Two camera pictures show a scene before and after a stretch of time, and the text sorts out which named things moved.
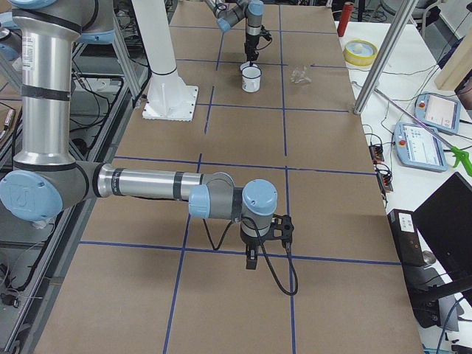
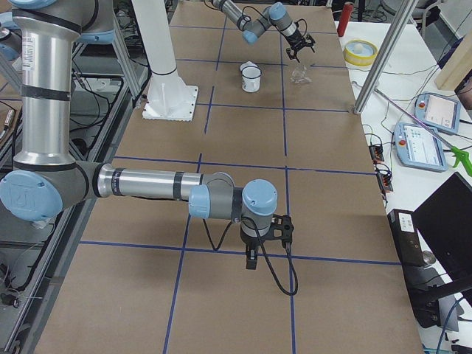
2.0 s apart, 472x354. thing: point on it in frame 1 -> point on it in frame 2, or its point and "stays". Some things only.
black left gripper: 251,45 -> 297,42
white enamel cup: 251,77 stays
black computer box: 406,238 stays
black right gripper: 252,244 stays
